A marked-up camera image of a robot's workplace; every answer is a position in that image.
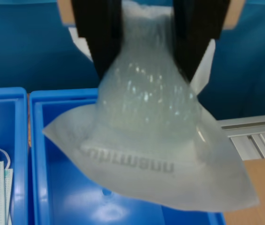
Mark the blue plastic bin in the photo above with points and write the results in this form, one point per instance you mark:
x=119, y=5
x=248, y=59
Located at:
x=19, y=140
x=64, y=199

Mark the cotton pack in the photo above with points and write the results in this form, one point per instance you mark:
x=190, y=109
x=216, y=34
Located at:
x=146, y=140

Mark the brown cardboard sheet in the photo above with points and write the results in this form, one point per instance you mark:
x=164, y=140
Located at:
x=263, y=187

